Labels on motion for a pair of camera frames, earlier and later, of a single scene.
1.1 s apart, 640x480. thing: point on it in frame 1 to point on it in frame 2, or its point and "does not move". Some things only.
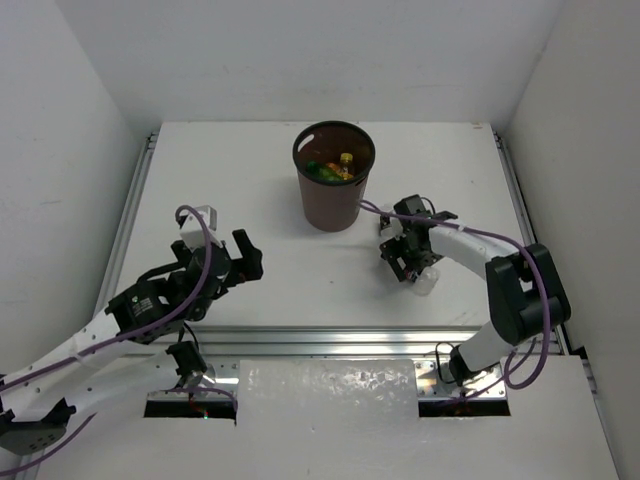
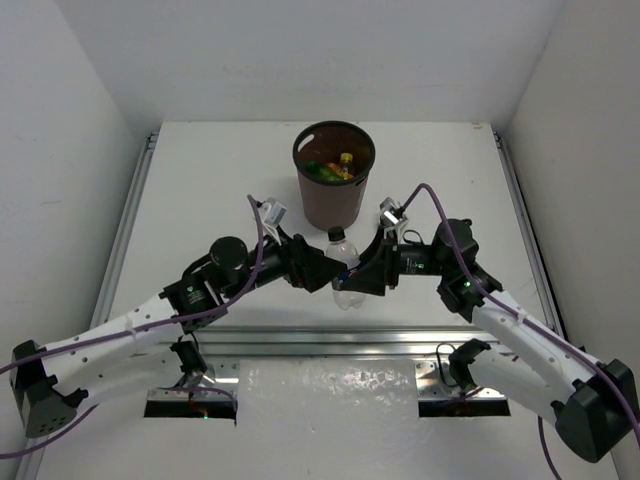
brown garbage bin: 333,206 does not move
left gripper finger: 249,267 to 311,268
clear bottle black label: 428,278 to 339,247
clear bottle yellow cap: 346,159 does not move
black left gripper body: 230,263 to 295,261
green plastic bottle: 327,174 does not move
